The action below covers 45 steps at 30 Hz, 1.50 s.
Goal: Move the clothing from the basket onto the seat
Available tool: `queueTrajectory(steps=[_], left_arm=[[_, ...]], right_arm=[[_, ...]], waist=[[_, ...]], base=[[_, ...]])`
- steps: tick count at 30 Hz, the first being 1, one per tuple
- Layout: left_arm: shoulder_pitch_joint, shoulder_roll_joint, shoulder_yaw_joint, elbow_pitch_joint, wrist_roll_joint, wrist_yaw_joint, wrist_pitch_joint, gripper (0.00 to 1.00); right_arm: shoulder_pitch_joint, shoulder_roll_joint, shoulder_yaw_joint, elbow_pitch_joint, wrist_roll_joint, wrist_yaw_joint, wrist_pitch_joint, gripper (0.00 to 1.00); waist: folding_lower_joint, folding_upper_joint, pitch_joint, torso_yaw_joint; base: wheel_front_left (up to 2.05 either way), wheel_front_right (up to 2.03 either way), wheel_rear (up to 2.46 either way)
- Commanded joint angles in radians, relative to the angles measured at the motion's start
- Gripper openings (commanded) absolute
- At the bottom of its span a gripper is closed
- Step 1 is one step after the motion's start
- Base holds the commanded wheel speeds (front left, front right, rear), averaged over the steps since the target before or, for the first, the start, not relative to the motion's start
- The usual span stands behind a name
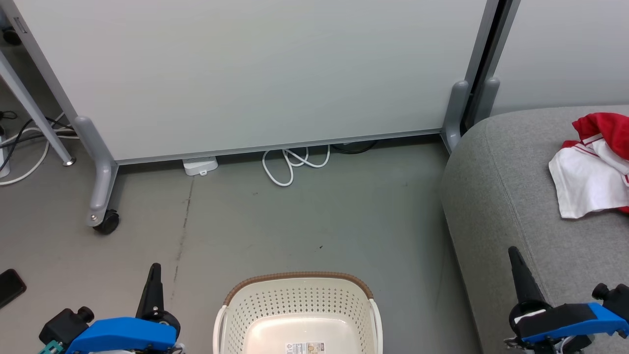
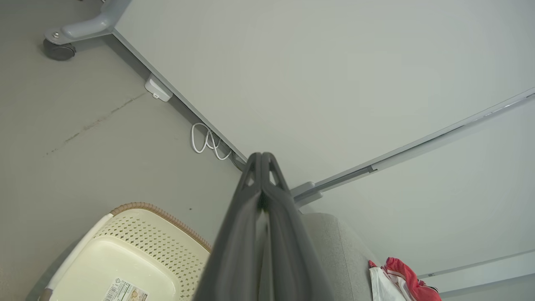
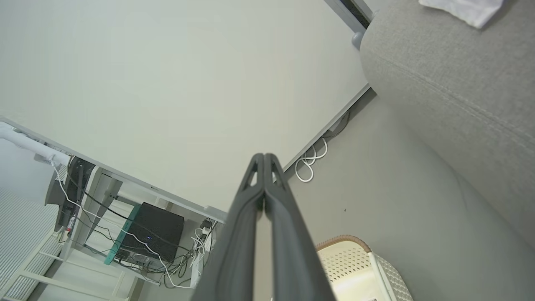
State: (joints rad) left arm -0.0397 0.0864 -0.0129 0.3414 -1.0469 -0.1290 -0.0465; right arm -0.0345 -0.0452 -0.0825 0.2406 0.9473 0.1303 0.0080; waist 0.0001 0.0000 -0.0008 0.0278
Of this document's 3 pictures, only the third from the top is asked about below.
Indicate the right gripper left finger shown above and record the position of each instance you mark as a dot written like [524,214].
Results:
[234,234]

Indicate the white cloth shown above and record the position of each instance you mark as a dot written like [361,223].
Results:
[464,10]

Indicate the grey fabric sofa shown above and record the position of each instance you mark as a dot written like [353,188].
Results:
[459,104]

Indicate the white slatted frame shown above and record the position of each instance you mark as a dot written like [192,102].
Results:
[21,251]

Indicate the white perforated laundry basket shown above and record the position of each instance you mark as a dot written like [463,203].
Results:
[355,267]

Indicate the grey partition post with foot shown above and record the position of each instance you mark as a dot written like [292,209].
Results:
[357,41]

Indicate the teal board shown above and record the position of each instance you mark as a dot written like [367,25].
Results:
[119,238]

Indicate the large white partition panel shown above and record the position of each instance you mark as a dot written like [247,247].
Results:
[167,83]

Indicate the white power strip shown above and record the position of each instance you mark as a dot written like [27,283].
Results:
[199,259]

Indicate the black computer box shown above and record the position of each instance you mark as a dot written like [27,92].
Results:
[156,230]

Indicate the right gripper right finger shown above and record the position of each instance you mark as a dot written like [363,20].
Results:
[292,242]

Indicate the white desk leg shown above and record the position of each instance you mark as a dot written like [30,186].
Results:
[100,196]

